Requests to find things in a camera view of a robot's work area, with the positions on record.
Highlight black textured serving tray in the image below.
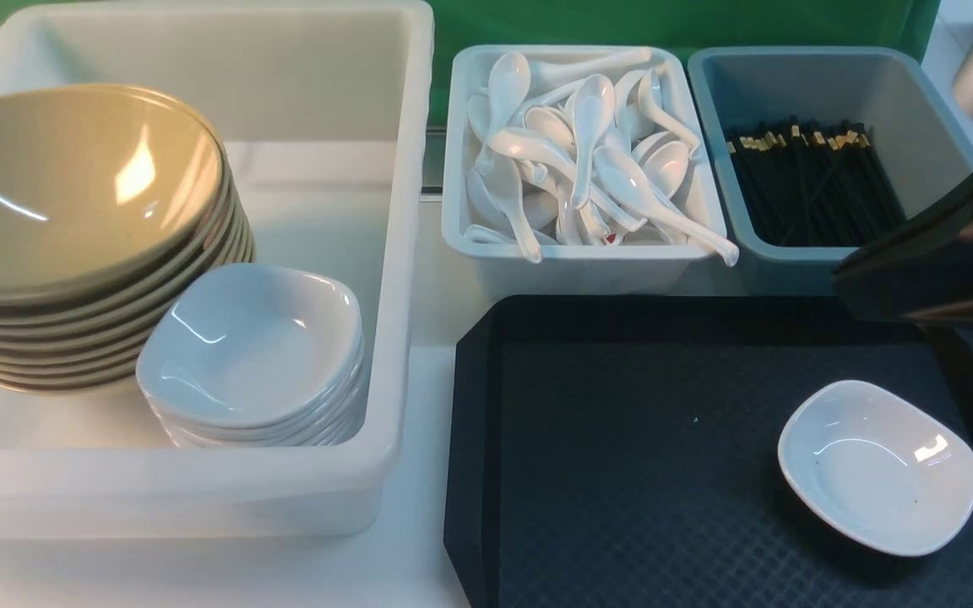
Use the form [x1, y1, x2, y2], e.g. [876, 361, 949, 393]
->
[443, 296, 973, 607]

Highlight tan noodle bowl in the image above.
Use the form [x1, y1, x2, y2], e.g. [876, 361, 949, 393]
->
[0, 82, 231, 301]

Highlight large white plastic tub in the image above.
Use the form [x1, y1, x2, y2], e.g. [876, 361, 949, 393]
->
[0, 1, 433, 541]

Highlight light grey spoon bin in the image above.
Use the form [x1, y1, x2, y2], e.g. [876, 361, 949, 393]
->
[441, 45, 727, 298]

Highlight pile of black chopsticks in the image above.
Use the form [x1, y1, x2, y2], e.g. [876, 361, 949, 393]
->
[725, 115, 907, 247]

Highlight green backdrop cloth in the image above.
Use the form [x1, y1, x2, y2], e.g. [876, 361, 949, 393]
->
[428, 1, 939, 126]

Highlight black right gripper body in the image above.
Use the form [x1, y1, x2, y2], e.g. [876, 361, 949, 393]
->
[833, 172, 973, 332]

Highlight top white dish of stack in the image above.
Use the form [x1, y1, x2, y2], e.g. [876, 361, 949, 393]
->
[135, 264, 364, 431]

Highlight white soup spoon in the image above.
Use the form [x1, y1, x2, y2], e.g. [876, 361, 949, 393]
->
[592, 145, 740, 267]

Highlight stack of tan bowls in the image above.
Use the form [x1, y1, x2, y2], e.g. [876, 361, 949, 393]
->
[0, 169, 257, 396]

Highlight white square sauce dish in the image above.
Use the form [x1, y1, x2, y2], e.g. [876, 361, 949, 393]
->
[777, 378, 973, 557]

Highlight pile of white soup spoons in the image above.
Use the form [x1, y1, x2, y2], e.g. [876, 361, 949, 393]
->
[463, 48, 704, 264]

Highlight stack of white dishes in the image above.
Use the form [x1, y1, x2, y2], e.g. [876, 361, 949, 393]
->
[146, 337, 370, 448]

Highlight blue-grey chopstick bin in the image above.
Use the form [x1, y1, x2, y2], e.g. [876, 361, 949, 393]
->
[688, 46, 973, 296]

